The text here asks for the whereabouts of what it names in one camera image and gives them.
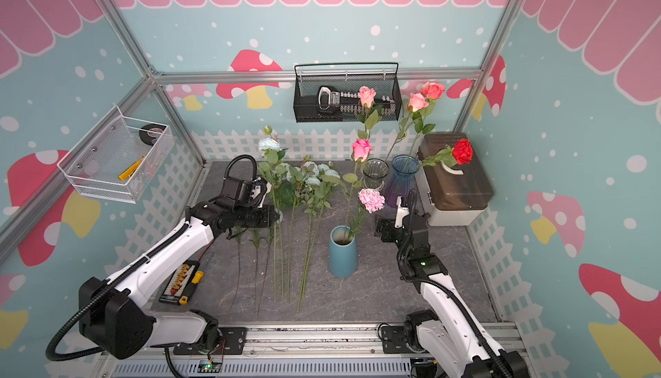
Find red rose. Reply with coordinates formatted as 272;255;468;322
421;139;473;168

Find teal ceramic vase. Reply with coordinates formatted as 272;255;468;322
328;226;358;278

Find brown lid storage box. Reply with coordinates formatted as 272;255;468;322
416;133;494;227

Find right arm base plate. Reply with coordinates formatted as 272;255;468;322
377;323;425;354

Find magenta rose stem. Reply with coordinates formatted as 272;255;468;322
343;139;372;242

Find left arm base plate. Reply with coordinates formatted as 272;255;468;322
173;327;247;357

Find purple glass vase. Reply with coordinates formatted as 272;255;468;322
384;154;420;208

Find flowers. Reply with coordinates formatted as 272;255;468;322
284;166;305;303

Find white wire basket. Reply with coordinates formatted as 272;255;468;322
58;107;174;204

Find yellow tool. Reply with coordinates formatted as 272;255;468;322
118;158;145;182

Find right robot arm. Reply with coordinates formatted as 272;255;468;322
375;190;530;377

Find pink roses stem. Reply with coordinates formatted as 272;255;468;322
352;82;445;163

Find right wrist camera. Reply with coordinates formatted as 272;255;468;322
394;197;410;229

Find black tape roll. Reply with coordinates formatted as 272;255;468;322
139;123;166;146

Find clear glass vase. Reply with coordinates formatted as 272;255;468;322
361;159;389;191

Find single blue flower stem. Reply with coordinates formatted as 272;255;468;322
229;228;246;311

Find pale blue flower stem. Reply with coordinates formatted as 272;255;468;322
297;161;323;311

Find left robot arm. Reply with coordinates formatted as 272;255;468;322
45;154;280;362

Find bit set tool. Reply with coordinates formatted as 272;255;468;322
317;86;397;116

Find coral pink rose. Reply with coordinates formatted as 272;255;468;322
408;82;445;155

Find black wire basket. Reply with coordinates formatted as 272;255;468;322
294;62;402;123

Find double blue carnation stem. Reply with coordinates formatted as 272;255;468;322
251;228;275;317

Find pink carnation stem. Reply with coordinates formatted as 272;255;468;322
346;189;386;242

